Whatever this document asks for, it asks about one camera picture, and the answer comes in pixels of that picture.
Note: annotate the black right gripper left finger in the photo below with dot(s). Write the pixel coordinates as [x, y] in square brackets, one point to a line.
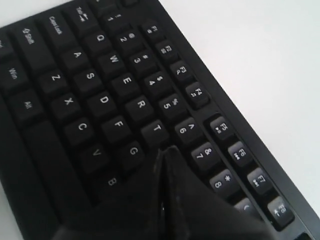
[132, 214]

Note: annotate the black Acer keyboard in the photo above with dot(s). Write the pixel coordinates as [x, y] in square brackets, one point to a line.
[89, 87]

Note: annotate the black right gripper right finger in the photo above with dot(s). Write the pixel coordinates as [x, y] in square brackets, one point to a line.
[194, 212]

